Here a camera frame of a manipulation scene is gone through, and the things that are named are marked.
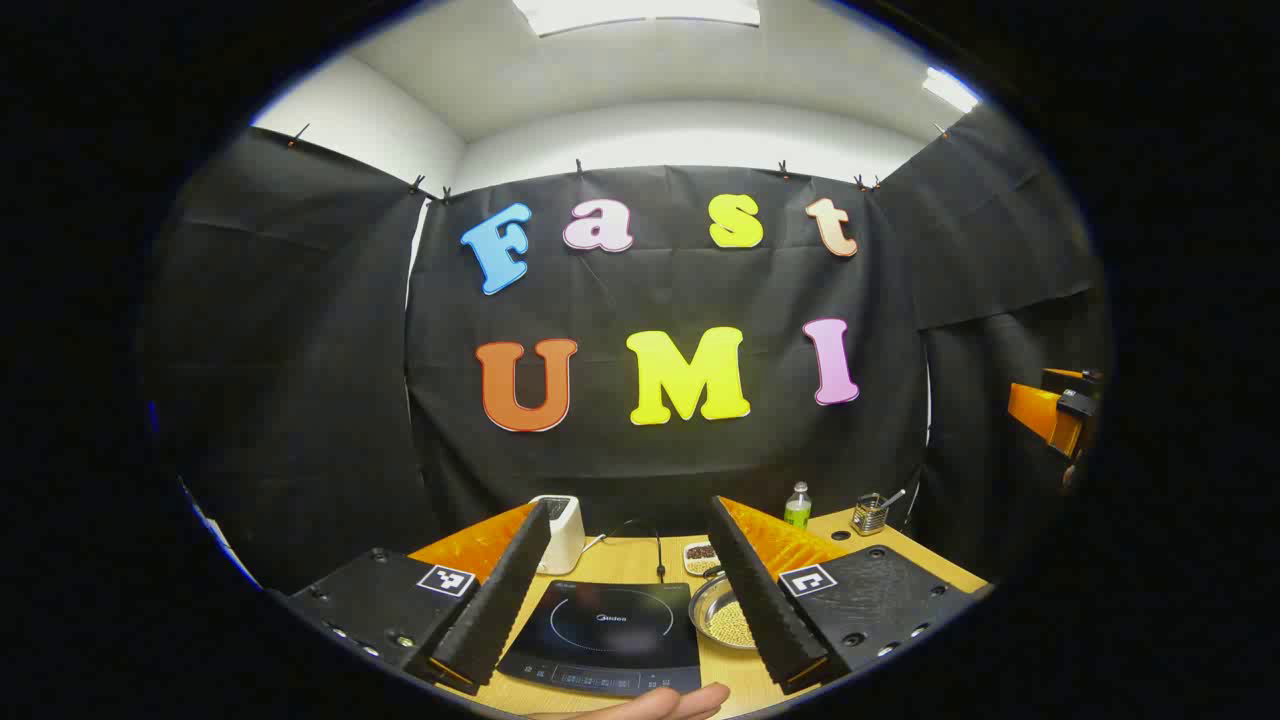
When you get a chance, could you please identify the black induction cooktop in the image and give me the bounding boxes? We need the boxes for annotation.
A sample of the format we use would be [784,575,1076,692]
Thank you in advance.
[497,580,703,696]

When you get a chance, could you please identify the large ceiling light panel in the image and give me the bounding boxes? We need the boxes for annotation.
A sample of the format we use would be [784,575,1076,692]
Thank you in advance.
[513,0,762,38]

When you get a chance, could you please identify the small ceiling light panel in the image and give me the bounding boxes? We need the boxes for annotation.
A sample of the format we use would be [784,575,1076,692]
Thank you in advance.
[920,67,982,114]

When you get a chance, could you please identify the white toaster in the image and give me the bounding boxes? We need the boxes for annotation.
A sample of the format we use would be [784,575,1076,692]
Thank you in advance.
[530,494,587,576]

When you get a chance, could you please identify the black power cable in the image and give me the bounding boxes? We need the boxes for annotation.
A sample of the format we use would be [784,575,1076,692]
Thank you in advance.
[585,518,669,584]

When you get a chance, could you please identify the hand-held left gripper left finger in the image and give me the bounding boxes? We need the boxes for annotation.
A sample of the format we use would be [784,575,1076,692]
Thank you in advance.
[285,500,553,696]

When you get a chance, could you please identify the pile of yellow soybeans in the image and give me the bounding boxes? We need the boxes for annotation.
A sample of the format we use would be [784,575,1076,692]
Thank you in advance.
[708,600,757,647]

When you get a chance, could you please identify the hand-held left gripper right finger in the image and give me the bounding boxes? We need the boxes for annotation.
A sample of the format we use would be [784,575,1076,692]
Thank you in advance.
[707,496,976,696]

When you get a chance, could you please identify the stainless steel pot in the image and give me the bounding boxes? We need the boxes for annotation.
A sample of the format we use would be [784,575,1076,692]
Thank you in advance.
[688,566,761,651]

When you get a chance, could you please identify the black backdrop cloth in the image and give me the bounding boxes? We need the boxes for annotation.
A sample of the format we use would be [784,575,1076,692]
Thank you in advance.
[145,105,1111,596]

